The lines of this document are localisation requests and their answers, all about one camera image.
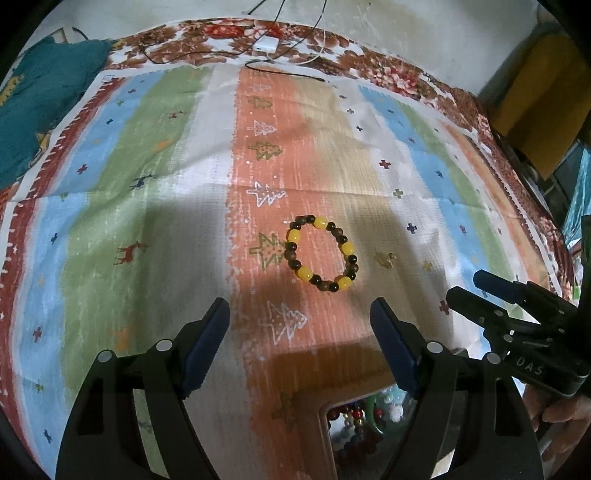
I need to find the pastel white pink bead bracelet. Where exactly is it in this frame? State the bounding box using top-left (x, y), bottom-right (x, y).
top-left (382, 391), bottom-right (419, 423)

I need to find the green jade bangle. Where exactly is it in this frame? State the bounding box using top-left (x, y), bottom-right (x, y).
top-left (366, 393), bottom-right (391, 435)

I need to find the dark red bead bracelet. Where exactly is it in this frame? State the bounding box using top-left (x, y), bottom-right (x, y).
top-left (327, 400), bottom-right (387, 458)

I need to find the yellow and brown bead bracelet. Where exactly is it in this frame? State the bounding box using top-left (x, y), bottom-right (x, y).
top-left (283, 214), bottom-right (361, 293)

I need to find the person's right hand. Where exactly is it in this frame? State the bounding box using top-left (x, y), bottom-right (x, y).
top-left (523, 385), bottom-right (590, 462)

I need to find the light blue patterned cloth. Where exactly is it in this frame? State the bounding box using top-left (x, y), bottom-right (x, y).
top-left (562, 147), bottom-right (591, 250)

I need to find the rectangular metal tin box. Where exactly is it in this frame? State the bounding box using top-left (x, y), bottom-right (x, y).
top-left (294, 384), bottom-right (416, 479)

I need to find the mustard yellow hanging cloth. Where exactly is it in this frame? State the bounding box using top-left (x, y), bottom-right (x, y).
top-left (491, 33), bottom-right (590, 179)

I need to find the striped colourful woven mat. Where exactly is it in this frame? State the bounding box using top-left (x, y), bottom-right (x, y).
top-left (1, 65), bottom-right (561, 479)

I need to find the white charger adapter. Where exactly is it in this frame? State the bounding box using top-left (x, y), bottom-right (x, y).
top-left (252, 35), bottom-right (280, 54)

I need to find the teal blanket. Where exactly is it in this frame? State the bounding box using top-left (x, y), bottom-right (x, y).
top-left (1, 40), bottom-right (112, 188)

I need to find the white cable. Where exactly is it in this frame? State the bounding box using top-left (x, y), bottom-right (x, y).
top-left (267, 0), bottom-right (334, 66)

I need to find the black cable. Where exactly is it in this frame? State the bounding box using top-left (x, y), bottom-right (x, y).
top-left (68, 0), bottom-right (334, 84)

